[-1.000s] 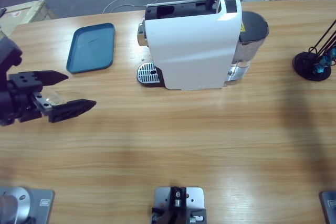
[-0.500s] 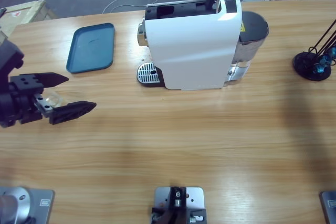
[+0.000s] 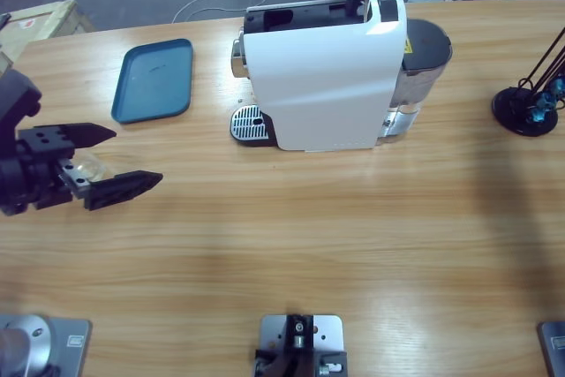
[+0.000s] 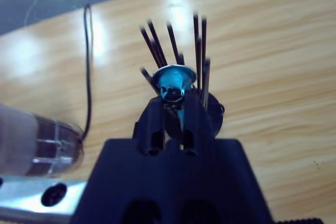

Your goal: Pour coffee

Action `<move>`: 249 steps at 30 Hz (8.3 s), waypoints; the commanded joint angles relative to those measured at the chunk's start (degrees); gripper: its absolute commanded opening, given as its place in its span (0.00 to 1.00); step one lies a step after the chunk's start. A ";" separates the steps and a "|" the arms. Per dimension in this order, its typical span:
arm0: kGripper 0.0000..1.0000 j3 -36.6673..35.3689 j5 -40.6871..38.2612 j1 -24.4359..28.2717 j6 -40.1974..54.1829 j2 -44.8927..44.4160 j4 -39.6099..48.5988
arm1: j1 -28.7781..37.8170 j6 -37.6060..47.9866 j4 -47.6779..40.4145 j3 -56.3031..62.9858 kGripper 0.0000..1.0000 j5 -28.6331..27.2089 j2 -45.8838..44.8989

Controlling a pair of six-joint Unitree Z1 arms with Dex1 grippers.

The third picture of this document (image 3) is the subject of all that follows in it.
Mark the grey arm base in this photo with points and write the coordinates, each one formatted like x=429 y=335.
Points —
x=44 y=346
x=554 y=350

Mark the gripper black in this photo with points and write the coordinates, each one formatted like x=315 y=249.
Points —
x=39 y=174

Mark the black lamp base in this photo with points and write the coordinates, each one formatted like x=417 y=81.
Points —
x=507 y=105

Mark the grey mount plate with post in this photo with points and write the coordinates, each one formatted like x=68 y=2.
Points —
x=300 y=341

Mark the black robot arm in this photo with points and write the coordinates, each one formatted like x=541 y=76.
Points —
x=17 y=99

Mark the teal plastic tray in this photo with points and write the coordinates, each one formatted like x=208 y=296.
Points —
x=150 y=85

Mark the clear drinking glass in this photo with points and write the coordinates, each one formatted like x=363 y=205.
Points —
x=90 y=167

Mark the white capsule coffee machine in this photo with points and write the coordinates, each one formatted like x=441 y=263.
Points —
x=318 y=85

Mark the blue coffee capsule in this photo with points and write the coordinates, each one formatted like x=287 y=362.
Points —
x=559 y=85
x=547 y=98
x=536 y=115

